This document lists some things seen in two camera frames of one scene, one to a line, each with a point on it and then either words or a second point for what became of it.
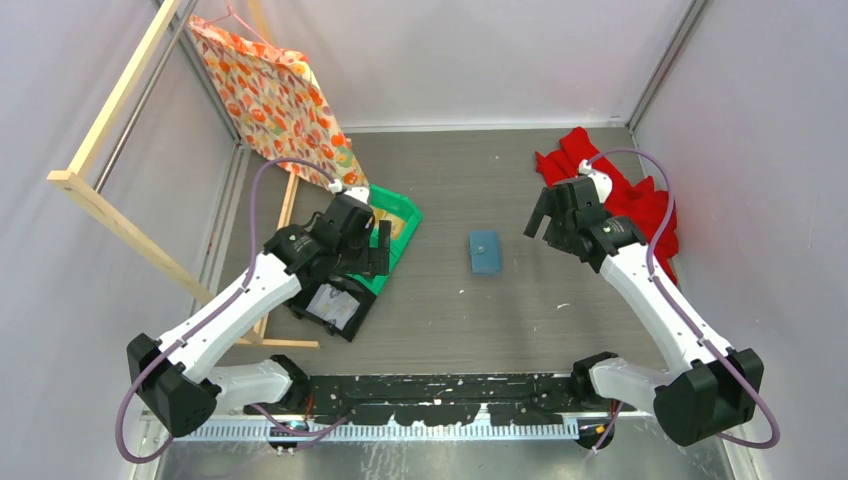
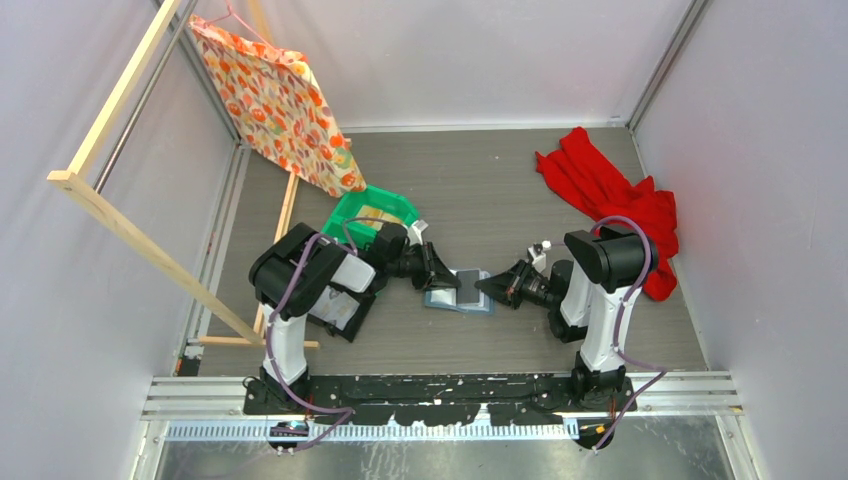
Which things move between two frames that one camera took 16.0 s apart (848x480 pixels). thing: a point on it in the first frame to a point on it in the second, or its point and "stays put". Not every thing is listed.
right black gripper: x=551 y=234 to x=509 y=287
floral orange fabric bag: x=277 y=104 stays put
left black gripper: x=373 y=260 to x=434 y=273
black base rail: x=433 y=399 stays put
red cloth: x=652 y=209 stays put
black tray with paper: x=338 y=303 stays put
